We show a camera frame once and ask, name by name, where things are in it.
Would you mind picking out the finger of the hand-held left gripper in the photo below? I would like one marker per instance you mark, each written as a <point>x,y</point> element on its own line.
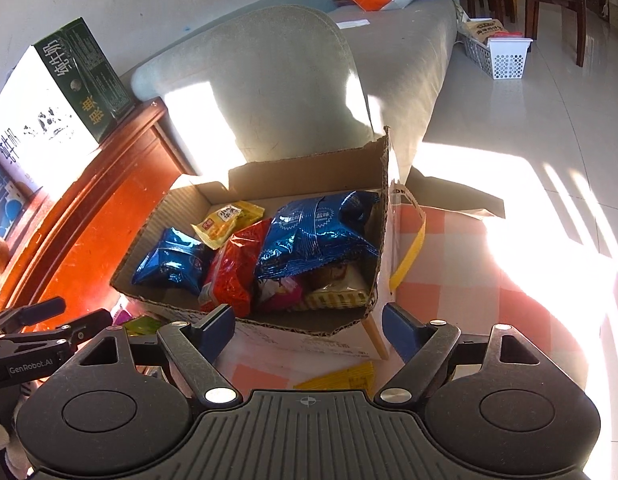
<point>89,327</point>
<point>34,312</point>

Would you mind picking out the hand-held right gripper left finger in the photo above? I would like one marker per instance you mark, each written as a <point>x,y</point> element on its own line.
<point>219,325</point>

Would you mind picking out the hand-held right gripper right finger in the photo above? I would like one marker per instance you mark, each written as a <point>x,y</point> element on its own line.
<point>404,327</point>

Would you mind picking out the green snack packet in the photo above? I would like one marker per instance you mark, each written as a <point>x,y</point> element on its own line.
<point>141,326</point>

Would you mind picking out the red snack packet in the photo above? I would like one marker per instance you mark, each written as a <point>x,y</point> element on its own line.
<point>229,270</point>

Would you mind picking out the pink snack packet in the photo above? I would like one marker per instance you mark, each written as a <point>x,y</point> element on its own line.
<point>279,292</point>

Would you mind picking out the pale yellow pastry packet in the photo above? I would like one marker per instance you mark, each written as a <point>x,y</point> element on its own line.
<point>334,292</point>

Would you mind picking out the small blue snack packet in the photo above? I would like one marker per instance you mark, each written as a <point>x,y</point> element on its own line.
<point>171,260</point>

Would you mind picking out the small yellow striped packet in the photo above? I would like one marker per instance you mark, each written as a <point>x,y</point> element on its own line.
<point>339,377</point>

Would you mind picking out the yellow waffle snack packet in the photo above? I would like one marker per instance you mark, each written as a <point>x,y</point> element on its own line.
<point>224,222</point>

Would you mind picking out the cardboard box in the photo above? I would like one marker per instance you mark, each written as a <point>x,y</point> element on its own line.
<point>189,207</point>

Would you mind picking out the large blue snack packet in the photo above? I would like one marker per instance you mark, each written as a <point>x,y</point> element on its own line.
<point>309,235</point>

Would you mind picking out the red wooden headboard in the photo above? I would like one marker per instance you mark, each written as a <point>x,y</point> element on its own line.
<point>104,220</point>

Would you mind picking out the white and green milk carton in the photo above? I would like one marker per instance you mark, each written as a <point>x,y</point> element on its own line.
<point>49,105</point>

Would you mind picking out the pale grey armchair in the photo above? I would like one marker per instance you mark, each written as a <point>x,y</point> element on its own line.
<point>269,85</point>

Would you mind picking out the grey sofa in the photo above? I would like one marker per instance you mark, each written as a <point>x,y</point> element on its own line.
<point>414,60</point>

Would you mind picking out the white perforated plastic basket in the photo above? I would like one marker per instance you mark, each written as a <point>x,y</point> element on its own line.
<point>509,60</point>

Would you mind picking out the beige sack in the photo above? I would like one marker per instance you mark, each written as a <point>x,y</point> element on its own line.
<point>481,30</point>

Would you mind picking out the white paper slip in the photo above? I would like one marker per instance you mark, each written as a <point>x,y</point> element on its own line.
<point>353,23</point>

